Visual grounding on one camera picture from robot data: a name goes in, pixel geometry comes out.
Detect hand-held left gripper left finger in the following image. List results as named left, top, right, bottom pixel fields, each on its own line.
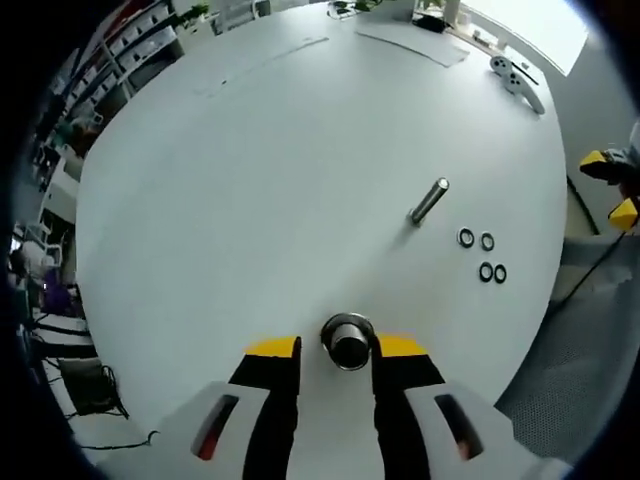
left=94, top=335, right=303, bottom=480

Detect black floor cables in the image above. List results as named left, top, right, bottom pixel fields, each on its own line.
left=57, top=357, right=162, bottom=452

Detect shelf of white storage bins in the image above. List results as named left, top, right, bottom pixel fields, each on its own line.
left=47, top=0, right=187, bottom=129

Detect grey mesh office chair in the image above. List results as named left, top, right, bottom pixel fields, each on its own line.
left=497, top=232, right=640, bottom=454

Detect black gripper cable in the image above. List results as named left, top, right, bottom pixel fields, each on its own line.
left=549, top=230, right=627, bottom=309

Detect thick steel threaded stud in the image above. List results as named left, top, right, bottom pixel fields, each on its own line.
left=319, top=311, right=376, bottom=373

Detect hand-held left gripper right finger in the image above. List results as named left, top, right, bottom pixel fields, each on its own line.
left=368, top=330, right=576, bottom=480

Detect small black device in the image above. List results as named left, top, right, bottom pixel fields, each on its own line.
left=411, top=13, right=447, bottom=35

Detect slim steel threaded stud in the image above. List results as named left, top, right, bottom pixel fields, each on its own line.
left=408, top=176, right=451, bottom=227

